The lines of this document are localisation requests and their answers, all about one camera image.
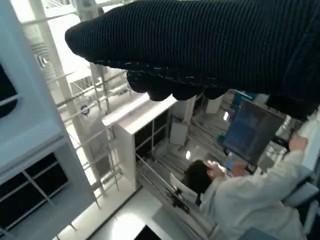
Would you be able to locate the person at desk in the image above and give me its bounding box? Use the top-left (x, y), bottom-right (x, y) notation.
top-left (181, 136), bottom-right (315, 240)

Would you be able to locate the black camera on stand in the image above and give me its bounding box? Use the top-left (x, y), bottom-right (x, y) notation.
top-left (171, 187), bottom-right (192, 215)

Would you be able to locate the dark computer monitor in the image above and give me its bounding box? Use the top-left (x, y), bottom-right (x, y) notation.
top-left (221, 97), bottom-right (287, 167)

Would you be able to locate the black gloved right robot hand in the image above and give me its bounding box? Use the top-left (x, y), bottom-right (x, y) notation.
top-left (64, 0), bottom-right (320, 121)

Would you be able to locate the square ceiling air vent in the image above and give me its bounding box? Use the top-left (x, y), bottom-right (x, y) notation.
top-left (31, 41), bottom-right (55, 70)

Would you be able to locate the white box on floor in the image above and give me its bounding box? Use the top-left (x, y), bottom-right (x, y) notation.
top-left (169, 117), bottom-right (189, 146)

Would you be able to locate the large white grilled unit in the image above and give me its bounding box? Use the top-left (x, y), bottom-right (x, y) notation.
top-left (0, 0), bottom-right (100, 240)

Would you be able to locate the black laptop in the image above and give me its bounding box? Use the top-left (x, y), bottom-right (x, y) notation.
top-left (136, 224), bottom-right (174, 240)

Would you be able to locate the small white grilled unit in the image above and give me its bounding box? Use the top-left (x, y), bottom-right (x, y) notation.
top-left (101, 94), bottom-right (179, 197)

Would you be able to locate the lit laptop on desk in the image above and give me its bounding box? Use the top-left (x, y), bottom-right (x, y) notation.
top-left (223, 154), bottom-right (247, 172)

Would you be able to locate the white desk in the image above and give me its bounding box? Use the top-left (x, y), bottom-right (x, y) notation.
top-left (297, 109), bottom-right (320, 176)

